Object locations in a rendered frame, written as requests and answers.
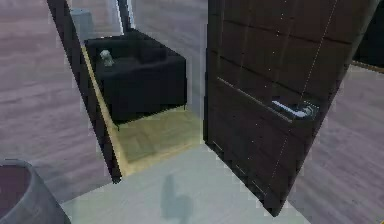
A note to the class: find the small grey figurine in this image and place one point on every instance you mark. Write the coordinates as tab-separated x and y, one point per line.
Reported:
107	58

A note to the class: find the pale grey box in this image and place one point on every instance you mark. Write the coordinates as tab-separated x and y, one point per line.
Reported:
83	21

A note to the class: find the grey round bin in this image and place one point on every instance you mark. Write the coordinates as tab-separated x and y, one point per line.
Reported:
23	196

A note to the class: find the black sofa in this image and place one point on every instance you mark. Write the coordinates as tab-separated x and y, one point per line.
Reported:
143	80

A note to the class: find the dark brown room door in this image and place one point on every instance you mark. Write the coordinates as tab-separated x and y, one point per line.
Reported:
266	100

